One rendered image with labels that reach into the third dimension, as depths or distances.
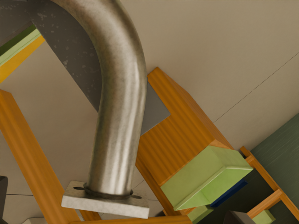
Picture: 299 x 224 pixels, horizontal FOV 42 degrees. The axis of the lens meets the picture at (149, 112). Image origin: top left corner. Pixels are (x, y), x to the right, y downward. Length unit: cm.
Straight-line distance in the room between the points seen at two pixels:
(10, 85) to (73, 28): 172
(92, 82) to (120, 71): 5
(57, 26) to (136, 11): 177
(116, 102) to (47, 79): 185
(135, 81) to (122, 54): 2
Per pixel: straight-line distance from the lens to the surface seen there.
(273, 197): 559
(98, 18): 25
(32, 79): 204
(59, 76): 212
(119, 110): 25
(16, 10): 31
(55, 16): 31
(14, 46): 42
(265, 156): 628
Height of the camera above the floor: 124
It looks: 25 degrees down
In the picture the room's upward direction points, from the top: 144 degrees clockwise
